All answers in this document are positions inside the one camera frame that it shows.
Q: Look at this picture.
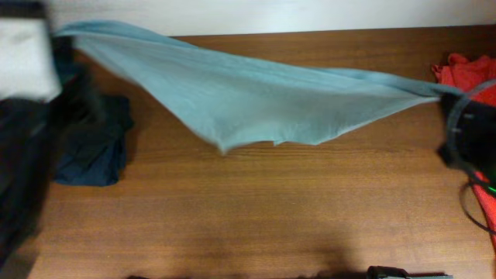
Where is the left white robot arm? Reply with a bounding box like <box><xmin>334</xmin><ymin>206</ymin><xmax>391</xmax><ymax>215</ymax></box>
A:
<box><xmin>1</xmin><ymin>1</ymin><xmax>62</xmax><ymax>264</ymax></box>

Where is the red garment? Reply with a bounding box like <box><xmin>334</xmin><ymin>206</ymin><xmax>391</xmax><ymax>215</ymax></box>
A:
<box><xmin>431</xmin><ymin>53</ymin><xmax>495</xmax><ymax>246</ymax></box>

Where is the dark base at table edge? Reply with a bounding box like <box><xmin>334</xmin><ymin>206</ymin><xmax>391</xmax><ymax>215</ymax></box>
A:
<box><xmin>366</xmin><ymin>266</ymin><xmax>453</xmax><ymax>279</ymax></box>

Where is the folded dark navy garment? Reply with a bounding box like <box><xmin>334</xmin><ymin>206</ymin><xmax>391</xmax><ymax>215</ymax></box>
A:
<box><xmin>53</xmin><ymin>95</ymin><xmax>134</xmax><ymax>187</ymax></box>

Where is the light blue t-shirt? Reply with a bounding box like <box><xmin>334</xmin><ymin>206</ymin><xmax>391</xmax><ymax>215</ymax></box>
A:
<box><xmin>59</xmin><ymin>21</ymin><xmax>459</xmax><ymax>152</ymax></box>

